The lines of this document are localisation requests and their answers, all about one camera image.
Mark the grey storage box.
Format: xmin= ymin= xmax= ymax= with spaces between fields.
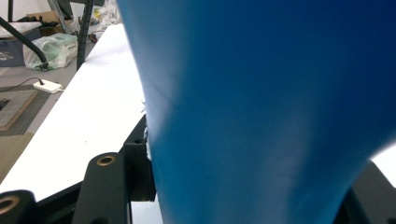
xmin=0 ymin=21 xmax=43 ymax=68

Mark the white power strip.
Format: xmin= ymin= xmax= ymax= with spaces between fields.
xmin=32 ymin=78 xmax=64 ymax=94

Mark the blue plastic bottle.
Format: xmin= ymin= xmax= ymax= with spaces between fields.
xmin=116 ymin=0 xmax=396 ymax=224

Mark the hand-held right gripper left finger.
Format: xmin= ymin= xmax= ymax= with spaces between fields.
xmin=122 ymin=114 xmax=157 ymax=203

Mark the flat wooden board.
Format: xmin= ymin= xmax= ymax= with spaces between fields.
xmin=0 ymin=89 xmax=39 ymax=133

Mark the translucent plastic bag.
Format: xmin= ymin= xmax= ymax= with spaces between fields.
xmin=22 ymin=33 xmax=78 ymax=71

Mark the brown cardboard box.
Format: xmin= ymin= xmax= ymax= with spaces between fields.
xmin=26 ymin=10 xmax=68 ymax=36

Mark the black cable chain post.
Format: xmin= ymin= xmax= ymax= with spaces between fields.
xmin=76 ymin=0 xmax=95 ymax=72

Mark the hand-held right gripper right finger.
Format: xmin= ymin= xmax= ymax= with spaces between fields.
xmin=334 ymin=160 xmax=396 ymax=224

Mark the crumpled white plastic wrap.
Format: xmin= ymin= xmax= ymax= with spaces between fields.
xmin=92 ymin=0 xmax=121 ymax=28

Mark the black power strip cable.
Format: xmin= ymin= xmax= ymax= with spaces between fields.
xmin=0 ymin=77 xmax=45 ymax=93

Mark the black flexible hose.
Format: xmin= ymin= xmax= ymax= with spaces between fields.
xmin=0 ymin=17 xmax=50 ymax=73

